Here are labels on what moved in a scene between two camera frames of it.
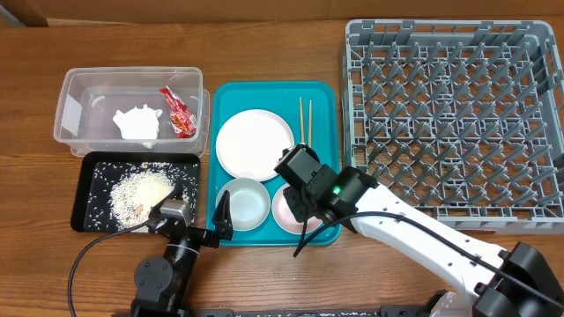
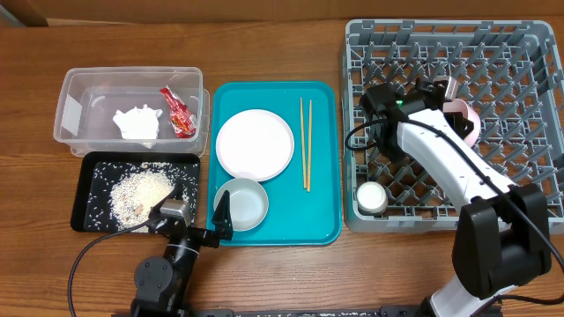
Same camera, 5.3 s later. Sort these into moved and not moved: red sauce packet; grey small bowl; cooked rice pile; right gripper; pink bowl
Moved: right gripper; pink bowl
Not moved: red sauce packet; cooked rice pile; grey small bowl
